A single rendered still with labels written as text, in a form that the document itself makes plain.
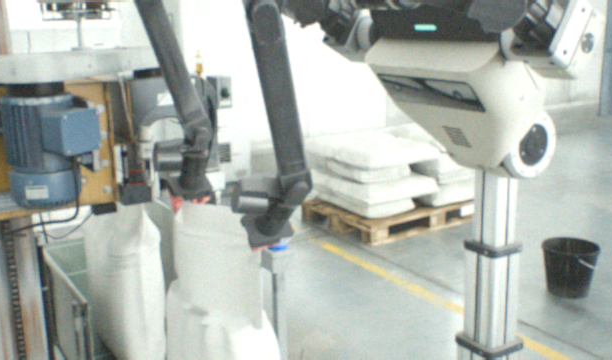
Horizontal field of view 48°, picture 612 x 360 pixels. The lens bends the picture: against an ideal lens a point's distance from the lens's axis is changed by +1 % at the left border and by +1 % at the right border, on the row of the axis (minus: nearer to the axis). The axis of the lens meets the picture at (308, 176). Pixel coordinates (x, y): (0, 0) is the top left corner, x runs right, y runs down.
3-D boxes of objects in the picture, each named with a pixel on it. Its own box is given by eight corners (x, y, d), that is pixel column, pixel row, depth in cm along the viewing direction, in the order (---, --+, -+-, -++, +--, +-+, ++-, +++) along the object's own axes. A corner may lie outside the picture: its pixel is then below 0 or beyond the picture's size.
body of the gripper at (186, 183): (165, 182, 172) (168, 160, 167) (203, 177, 177) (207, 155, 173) (174, 200, 168) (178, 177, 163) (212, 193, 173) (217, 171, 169)
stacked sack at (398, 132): (485, 149, 505) (485, 129, 501) (440, 157, 482) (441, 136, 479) (423, 137, 560) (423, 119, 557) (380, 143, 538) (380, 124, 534)
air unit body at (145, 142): (162, 185, 180) (158, 127, 177) (144, 188, 178) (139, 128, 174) (156, 182, 184) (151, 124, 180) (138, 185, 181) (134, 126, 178)
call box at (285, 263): (296, 268, 199) (296, 248, 198) (272, 274, 195) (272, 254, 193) (282, 260, 205) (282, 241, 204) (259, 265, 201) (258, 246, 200)
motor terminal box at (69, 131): (105, 159, 153) (100, 107, 150) (66, 168, 145) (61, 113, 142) (80, 156, 158) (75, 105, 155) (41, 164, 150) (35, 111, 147)
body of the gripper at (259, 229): (237, 220, 141) (249, 200, 136) (280, 212, 147) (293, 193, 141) (249, 247, 139) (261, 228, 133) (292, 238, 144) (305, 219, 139)
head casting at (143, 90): (221, 171, 195) (216, 65, 188) (136, 183, 182) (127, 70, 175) (180, 154, 220) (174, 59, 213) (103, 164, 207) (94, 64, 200)
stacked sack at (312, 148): (405, 153, 500) (405, 134, 497) (327, 165, 468) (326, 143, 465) (371, 144, 536) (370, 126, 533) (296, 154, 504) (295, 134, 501)
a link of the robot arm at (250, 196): (311, 187, 127) (302, 157, 134) (253, 179, 123) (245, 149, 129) (290, 231, 134) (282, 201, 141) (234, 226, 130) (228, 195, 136)
